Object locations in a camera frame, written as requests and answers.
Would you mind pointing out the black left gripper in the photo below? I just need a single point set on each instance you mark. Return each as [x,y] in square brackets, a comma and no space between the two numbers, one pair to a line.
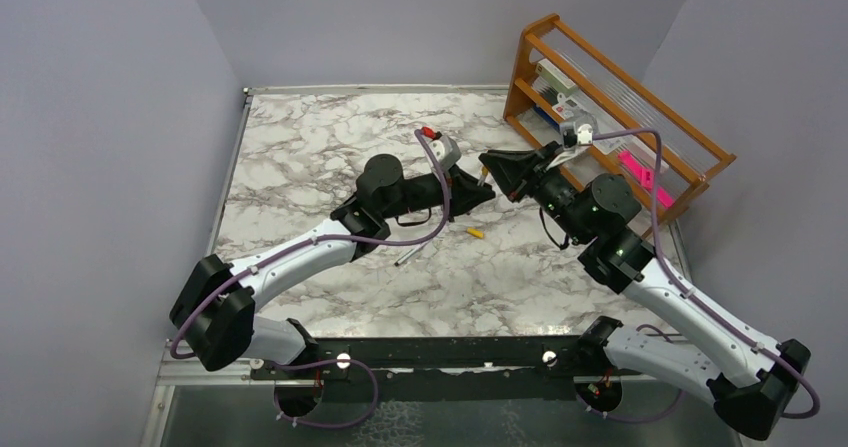
[469,192]

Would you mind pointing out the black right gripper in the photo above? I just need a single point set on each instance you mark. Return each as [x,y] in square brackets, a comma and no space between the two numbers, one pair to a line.
[519,172]

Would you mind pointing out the yellow pen cap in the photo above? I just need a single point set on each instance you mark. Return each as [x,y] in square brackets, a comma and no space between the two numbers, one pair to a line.
[475,233]

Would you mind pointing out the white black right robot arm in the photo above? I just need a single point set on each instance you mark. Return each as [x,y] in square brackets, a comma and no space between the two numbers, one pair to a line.
[748,377]

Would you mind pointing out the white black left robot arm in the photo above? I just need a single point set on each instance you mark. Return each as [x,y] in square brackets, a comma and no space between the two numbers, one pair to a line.
[215,312]

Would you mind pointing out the pink tool on shelf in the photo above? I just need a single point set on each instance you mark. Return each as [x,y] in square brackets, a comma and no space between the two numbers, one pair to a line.
[645,176]

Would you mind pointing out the wooden shelf rack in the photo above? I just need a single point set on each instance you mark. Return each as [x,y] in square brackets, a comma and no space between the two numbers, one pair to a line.
[684,158]

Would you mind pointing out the white device on shelf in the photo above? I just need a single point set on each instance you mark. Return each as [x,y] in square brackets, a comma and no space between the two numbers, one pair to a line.
[567,107]

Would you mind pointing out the white green box on shelf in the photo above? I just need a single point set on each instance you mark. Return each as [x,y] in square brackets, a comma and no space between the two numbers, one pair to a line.
[555,78]

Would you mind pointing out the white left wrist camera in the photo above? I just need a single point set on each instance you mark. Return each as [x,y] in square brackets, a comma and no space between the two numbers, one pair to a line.
[446,151]

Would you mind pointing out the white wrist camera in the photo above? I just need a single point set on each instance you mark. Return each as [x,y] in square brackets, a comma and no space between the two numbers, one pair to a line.
[577,135]
[446,151]

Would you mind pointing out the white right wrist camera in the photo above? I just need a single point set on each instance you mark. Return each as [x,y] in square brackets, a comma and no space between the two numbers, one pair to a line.
[577,135]

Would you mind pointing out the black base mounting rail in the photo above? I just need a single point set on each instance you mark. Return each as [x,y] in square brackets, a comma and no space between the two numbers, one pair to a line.
[434,369]

